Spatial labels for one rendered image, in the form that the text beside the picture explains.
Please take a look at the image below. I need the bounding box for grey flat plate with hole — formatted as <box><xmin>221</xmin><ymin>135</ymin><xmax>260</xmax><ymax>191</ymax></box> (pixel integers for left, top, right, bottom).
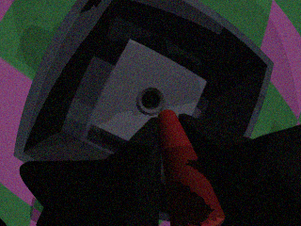
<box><xmin>89</xmin><ymin>39</ymin><xmax>207</xmax><ymax>140</ymax></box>

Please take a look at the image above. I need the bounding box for red peg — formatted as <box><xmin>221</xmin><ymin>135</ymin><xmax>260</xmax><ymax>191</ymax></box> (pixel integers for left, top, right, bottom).
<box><xmin>157</xmin><ymin>109</ymin><xmax>225</xmax><ymax>226</ymax></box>

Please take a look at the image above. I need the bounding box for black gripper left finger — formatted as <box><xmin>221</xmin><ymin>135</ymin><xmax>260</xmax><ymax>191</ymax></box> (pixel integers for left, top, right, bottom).
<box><xmin>19</xmin><ymin>118</ymin><xmax>162</xmax><ymax>226</ymax></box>

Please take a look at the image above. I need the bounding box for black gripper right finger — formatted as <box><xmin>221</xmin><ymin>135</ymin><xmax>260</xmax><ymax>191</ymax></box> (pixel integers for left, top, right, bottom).
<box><xmin>178</xmin><ymin>114</ymin><xmax>301</xmax><ymax>226</ymax></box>

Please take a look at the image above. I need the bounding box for black open box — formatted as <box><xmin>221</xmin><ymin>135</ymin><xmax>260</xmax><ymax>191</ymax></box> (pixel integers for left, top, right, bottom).
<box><xmin>14</xmin><ymin>0</ymin><xmax>275</xmax><ymax>163</ymax></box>

